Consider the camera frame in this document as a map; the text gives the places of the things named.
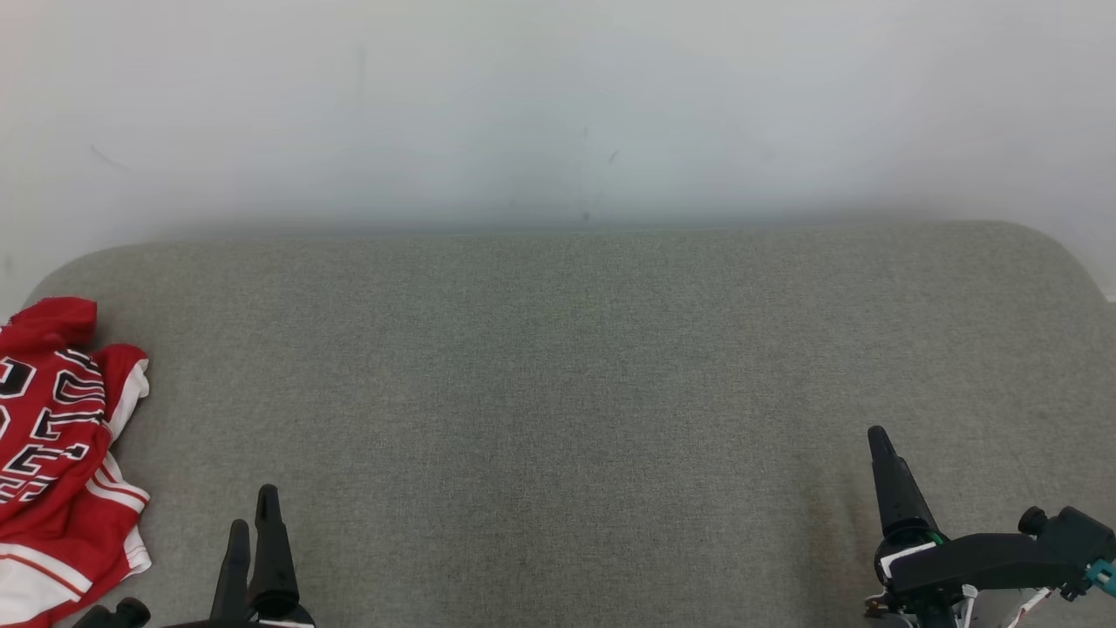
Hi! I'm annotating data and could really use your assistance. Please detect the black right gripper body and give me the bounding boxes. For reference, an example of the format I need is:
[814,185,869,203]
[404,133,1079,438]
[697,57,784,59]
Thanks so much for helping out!
[874,522,1082,628]

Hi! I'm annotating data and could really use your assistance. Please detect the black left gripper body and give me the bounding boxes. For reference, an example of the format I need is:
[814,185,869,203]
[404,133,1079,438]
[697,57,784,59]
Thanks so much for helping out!
[161,609,316,628]

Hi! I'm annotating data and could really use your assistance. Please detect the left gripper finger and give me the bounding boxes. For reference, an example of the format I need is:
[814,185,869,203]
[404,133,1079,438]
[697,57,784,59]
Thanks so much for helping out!
[249,484,303,620]
[212,519,253,622]

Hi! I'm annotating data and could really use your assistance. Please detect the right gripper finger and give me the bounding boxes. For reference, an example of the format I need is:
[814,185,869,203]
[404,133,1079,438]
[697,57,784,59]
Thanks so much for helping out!
[868,425,939,538]

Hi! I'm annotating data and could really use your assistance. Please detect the red white-trimmed shorts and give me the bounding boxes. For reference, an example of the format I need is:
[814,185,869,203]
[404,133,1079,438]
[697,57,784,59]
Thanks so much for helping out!
[0,454,154,628]

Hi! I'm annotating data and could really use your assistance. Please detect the red basketball jersey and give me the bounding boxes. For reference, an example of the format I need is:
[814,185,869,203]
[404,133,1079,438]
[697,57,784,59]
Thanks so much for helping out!
[0,296,151,524]

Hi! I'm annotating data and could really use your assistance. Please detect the grey fabric sofa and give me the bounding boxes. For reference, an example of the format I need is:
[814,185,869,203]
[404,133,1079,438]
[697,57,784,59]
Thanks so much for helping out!
[0,220,1116,628]

